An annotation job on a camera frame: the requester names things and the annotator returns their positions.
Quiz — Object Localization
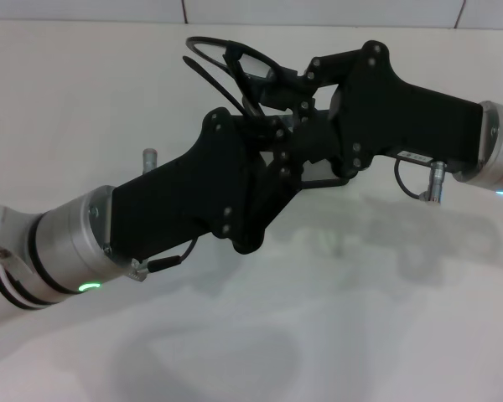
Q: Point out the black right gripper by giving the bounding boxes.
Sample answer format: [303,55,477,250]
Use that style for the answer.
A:
[259,39,485,179]

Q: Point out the gripper silver connector plug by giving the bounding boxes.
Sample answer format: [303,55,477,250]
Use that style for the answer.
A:
[418,161,445,204]
[142,147,160,173]

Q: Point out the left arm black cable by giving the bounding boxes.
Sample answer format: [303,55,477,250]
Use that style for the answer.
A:
[127,238,200,282]

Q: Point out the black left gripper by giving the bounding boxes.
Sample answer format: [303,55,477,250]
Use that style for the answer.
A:
[104,107,340,255]

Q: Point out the black glasses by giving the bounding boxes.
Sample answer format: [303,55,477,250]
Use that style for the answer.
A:
[183,36,298,126]

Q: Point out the left gripper silver connector plug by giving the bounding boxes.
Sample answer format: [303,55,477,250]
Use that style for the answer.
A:
[142,147,160,173]

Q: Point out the right gripper silver connector plug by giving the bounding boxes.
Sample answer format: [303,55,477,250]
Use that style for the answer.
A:
[418,161,445,204]

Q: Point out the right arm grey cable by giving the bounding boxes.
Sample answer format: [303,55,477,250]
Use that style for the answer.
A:
[392,154,433,202]

